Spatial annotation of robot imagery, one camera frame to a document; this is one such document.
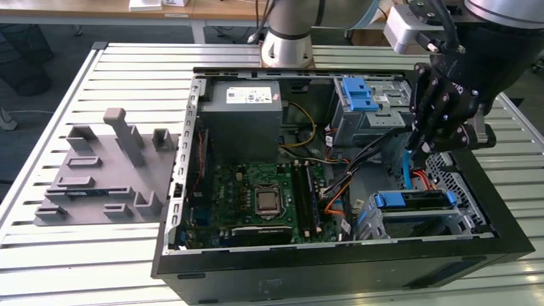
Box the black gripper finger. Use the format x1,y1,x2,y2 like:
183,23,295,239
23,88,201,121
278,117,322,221
419,89,481,162
407,62,450,166

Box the orange red power wire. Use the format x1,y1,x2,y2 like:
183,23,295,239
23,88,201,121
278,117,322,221
414,168,445,193

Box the blue data wire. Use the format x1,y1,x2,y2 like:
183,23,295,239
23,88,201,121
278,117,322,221
401,149,417,192

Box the metal drive cage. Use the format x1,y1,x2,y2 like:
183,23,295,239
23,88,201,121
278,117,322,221
331,76,421,147

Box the blue plastic drive latch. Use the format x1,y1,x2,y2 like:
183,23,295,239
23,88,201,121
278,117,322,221
342,78,385,112

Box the black RAM slot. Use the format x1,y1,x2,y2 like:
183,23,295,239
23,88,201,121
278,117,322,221
302,161,326,235
293,161,311,237

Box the grey power supply unit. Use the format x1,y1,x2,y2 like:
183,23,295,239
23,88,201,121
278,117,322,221
199,79,285,163

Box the silver CPU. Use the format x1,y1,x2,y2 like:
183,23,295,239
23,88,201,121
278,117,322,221
258,192,278,212

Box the CPU socket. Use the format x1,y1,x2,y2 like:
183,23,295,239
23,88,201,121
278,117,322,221
253,183,286,221

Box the green motherboard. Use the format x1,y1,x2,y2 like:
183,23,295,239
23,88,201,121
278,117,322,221
190,161,342,248

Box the black graphics card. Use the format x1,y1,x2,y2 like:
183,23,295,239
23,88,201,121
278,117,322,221
229,226,295,248

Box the wooden desk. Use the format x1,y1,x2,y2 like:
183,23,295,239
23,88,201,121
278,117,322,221
191,0,393,48
0,0,195,44

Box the black PC case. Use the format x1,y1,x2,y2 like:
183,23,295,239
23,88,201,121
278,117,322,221
151,65,537,303

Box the white cardboard box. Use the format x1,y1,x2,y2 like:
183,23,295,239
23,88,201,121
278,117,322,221
130,0,163,12

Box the grey parts rack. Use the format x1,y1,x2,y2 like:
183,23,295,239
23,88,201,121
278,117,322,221
34,107,181,229

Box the black mesh bin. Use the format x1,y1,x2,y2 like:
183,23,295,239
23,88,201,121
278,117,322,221
0,24,55,96

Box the grey stand foot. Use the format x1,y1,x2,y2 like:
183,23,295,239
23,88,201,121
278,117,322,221
0,106,19,131

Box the black cable bundle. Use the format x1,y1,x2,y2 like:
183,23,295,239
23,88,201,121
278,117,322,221
323,127,413,198

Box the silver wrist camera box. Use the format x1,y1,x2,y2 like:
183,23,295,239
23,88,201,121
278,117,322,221
382,4,447,54

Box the yellow wires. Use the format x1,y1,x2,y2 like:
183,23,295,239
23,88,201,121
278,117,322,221
281,101,318,149

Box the orange data cable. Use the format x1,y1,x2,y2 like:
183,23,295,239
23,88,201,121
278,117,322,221
325,187,355,218

